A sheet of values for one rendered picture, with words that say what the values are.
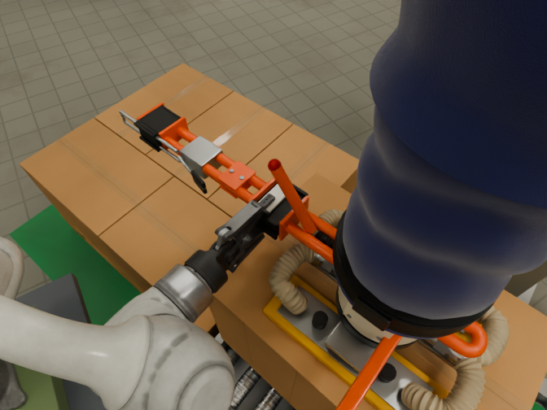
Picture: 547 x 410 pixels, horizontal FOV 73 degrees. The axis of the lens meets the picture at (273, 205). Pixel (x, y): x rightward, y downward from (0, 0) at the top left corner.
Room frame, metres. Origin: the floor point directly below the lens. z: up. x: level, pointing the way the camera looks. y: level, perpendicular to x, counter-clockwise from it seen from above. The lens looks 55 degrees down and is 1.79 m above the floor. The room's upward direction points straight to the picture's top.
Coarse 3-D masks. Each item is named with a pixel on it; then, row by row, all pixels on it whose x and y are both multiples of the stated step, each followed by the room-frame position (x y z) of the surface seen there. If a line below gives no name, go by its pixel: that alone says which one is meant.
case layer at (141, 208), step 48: (144, 96) 1.59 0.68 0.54; (192, 96) 1.59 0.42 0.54; (240, 96) 1.59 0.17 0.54; (96, 144) 1.24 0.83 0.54; (144, 144) 1.24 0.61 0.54; (240, 144) 1.24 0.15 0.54; (288, 144) 1.24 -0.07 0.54; (48, 192) 0.98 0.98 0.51; (96, 192) 0.96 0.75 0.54; (144, 192) 0.96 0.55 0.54; (192, 192) 0.96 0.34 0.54; (96, 240) 0.80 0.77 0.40; (144, 240) 0.72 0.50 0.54; (192, 240) 0.72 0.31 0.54; (144, 288) 0.63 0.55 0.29
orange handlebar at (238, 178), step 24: (216, 168) 0.51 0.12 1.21; (240, 168) 0.50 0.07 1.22; (240, 192) 0.44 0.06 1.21; (312, 216) 0.38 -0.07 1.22; (312, 240) 0.33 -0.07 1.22; (456, 336) 0.16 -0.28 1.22; (480, 336) 0.16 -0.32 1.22; (384, 360) 0.13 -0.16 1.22; (360, 384) 0.10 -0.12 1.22; (336, 408) 0.07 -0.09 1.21
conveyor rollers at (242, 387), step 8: (232, 352) 0.30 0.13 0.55; (232, 360) 0.28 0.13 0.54; (248, 368) 0.26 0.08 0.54; (248, 376) 0.23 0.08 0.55; (256, 376) 0.23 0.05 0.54; (240, 384) 0.21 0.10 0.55; (248, 384) 0.21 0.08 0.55; (240, 392) 0.19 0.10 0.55; (248, 392) 0.19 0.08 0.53; (272, 392) 0.19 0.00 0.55; (232, 400) 0.16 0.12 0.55; (240, 400) 0.17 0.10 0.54; (264, 400) 0.17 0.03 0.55; (272, 400) 0.16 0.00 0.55; (280, 400) 0.17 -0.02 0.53; (256, 408) 0.14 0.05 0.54; (264, 408) 0.14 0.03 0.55; (272, 408) 0.14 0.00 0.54
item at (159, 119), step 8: (160, 104) 0.69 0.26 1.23; (152, 112) 0.66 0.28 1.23; (160, 112) 0.66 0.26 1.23; (168, 112) 0.66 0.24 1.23; (144, 120) 0.63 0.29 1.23; (152, 120) 0.63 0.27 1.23; (160, 120) 0.63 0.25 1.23; (168, 120) 0.63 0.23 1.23; (176, 120) 0.63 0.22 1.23; (184, 120) 0.64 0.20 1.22; (152, 128) 0.61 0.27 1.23; (160, 128) 0.61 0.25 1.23; (168, 128) 0.61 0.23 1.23; (176, 128) 0.62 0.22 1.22; (160, 136) 0.59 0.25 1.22; (176, 136) 0.62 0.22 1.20
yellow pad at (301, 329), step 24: (312, 288) 0.29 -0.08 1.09; (264, 312) 0.24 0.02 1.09; (288, 312) 0.24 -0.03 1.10; (312, 312) 0.24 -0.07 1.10; (336, 312) 0.24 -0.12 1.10; (312, 336) 0.20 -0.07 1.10; (336, 360) 0.15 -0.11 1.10; (384, 384) 0.12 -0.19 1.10; (432, 384) 0.12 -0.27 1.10; (384, 408) 0.08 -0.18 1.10; (408, 408) 0.08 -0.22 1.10
